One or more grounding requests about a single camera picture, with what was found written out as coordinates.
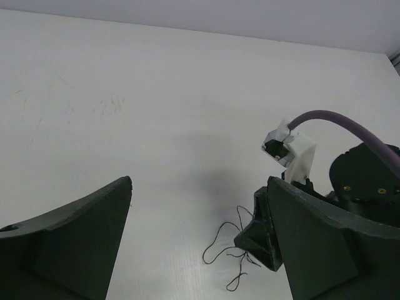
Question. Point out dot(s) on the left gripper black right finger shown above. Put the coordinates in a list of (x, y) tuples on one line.
[(330, 253)]

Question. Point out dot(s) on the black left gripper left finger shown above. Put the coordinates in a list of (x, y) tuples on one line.
[(69, 252)]

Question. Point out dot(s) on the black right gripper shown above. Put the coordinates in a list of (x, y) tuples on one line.
[(259, 237)]

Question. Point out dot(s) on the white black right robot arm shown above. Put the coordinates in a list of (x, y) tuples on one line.
[(362, 184)]

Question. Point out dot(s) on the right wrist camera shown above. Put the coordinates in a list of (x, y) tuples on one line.
[(291, 149)]

